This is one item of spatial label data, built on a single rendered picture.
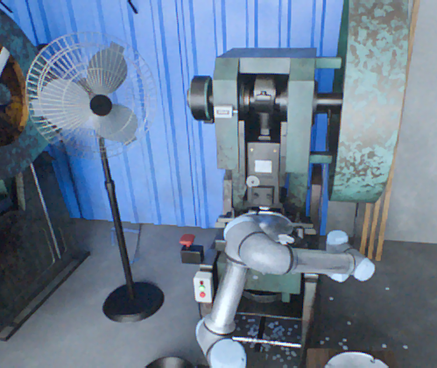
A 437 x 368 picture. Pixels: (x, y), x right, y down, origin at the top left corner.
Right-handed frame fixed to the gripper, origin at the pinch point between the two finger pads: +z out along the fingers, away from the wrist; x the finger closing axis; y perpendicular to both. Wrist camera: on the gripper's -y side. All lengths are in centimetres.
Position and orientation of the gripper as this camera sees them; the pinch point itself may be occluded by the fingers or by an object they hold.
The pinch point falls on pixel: (282, 237)
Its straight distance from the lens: 176.5
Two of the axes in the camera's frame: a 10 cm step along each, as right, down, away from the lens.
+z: -6.7, -3.6, 6.5
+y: -7.4, 3.5, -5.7
